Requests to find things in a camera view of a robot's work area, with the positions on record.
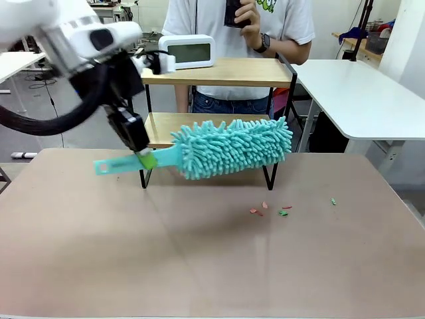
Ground small white desk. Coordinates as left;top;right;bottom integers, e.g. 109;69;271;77
0;51;47;114

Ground person left forearm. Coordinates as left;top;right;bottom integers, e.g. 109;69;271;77
257;35;313;66

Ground black handheld device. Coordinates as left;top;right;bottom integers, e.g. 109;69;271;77
224;0;252;29

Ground black stand pole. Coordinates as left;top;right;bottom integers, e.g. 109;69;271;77
341;0;375;62

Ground large white table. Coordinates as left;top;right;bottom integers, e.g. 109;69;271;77
288;58;425;177

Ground red and purple object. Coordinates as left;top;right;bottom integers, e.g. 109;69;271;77
274;86;294;118

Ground teal microfibre duster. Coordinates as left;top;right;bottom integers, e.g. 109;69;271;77
92;116;294;181

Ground blue cloth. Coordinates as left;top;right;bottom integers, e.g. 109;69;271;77
338;26;370;45

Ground black floor cable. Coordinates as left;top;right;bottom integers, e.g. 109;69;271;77
28;71;66;147

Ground wooden background bench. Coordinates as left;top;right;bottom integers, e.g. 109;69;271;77
331;31;386;63

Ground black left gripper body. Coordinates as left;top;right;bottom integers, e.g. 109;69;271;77
105;105;150;154

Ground two-tier wooden shelf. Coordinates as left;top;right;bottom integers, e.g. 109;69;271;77
139;53;307;191

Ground person in white t-shirt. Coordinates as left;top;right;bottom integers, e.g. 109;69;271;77
161;0;315;100

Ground person left hand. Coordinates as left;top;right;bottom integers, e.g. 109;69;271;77
234;0;264;50

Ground black cable bundle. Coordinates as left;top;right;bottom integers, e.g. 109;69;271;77
0;62;110;136

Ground white digital clock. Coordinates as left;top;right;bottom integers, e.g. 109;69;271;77
157;34;217;70

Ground black wrist adapter block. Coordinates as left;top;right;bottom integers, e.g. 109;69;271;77
69;49;146;108

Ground black box under table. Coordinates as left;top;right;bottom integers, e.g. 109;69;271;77
308;111;350;154

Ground blue jeans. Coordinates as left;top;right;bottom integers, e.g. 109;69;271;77
191;88;275;116

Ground black metal frame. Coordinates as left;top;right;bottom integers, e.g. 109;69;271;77
0;165;11;195

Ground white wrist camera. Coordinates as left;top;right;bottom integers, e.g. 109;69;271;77
132;53;177;76

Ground black wristwatch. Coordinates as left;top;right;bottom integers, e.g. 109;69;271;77
253;33;272;54

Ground dark mesh basket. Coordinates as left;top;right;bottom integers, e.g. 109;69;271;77
367;29;391;54

